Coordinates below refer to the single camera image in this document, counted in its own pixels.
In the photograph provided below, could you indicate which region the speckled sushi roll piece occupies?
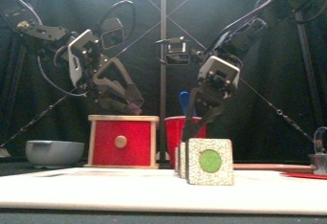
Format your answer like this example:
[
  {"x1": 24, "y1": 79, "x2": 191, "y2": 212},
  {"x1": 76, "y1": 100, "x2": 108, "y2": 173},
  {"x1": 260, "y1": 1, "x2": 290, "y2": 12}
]
[{"x1": 174, "y1": 142, "x2": 190, "y2": 180}]

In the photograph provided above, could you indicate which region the vertical metal frame pole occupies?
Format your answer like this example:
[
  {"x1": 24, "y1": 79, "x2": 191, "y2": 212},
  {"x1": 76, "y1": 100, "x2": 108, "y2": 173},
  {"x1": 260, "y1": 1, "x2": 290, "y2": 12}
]
[{"x1": 159, "y1": 0, "x2": 168, "y2": 163}]

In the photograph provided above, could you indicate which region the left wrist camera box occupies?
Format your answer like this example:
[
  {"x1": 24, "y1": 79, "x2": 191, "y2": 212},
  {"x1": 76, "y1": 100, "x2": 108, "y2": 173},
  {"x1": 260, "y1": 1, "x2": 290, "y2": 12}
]
[{"x1": 100, "y1": 16, "x2": 127, "y2": 51}]

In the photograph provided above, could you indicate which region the red plastic cup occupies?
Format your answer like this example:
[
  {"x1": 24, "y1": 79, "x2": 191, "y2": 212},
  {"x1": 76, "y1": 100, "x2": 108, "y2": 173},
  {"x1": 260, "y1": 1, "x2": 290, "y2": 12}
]
[{"x1": 163, "y1": 116, "x2": 208, "y2": 169}]

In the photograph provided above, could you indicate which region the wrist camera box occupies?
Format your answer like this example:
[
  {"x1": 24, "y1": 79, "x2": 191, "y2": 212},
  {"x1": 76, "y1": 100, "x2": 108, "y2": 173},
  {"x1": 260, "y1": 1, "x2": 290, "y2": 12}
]
[
  {"x1": 163, "y1": 37, "x2": 192, "y2": 66},
  {"x1": 100, "y1": 16, "x2": 127, "y2": 51}
]

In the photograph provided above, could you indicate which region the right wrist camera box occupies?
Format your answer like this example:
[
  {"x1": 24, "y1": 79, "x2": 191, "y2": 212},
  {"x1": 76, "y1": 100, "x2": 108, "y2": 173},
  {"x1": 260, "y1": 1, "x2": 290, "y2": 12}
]
[{"x1": 163, "y1": 37, "x2": 192, "y2": 66}]

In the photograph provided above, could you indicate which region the blue utensil handle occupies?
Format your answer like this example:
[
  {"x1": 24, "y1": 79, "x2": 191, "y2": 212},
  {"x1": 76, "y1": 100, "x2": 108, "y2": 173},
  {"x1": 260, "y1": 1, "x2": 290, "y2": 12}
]
[{"x1": 178, "y1": 90, "x2": 196, "y2": 118}]

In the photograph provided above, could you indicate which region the pink tray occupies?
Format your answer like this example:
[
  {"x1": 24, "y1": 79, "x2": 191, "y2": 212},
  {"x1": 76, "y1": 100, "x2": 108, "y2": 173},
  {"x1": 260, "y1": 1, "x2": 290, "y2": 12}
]
[{"x1": 231, "y1": 163, "x2": 315, "y2": 173}]

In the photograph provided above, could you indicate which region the red wooden drawer box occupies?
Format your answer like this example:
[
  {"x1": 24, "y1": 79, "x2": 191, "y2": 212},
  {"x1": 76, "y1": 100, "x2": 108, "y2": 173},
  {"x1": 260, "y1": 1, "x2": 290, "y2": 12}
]
[{"x1": 83, "y1": 114, "x2": 162, "y2": 169}]

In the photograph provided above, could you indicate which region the slanted metal frame pole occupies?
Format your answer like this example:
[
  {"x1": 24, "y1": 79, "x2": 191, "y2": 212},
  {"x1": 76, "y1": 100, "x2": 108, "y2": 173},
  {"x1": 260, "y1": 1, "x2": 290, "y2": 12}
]
[{"x1": 293, "y1": 9, "x2": 327, "y2": 130}]

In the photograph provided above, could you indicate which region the white cutting board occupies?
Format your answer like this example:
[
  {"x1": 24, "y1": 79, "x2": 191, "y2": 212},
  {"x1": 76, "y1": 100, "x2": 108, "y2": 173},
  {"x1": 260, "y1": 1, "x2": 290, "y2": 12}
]
[{"x1": 0, "y1": 167, "x2": 327, "y2": 216}]

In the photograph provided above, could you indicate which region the grey bowl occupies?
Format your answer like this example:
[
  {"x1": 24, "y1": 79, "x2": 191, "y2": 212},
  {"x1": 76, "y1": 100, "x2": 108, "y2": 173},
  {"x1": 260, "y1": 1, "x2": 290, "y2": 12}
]
[{"x1": 24, "y1": 140, "x2": 86, "y2": 170}]

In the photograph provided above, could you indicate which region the grey toy knife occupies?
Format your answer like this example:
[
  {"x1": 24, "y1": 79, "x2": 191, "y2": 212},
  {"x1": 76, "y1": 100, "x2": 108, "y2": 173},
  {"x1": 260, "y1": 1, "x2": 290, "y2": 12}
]
[{"x1": 182, "y1": 119, "x2": 211, "y2": 143}]

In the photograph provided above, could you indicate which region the speckled sushi piece green centre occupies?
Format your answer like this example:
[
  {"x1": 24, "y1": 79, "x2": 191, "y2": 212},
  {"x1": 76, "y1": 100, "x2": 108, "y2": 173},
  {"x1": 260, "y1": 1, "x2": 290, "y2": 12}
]
[{"x1": 186, "y1": 138, "x2": 235, "y2": 187}]

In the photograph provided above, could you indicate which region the red plate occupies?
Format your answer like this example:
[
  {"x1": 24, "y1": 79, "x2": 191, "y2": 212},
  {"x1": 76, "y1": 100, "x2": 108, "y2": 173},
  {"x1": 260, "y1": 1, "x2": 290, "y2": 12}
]
[{"x1": 283, "y1": 170, "x2": 327, "y2": 181}]

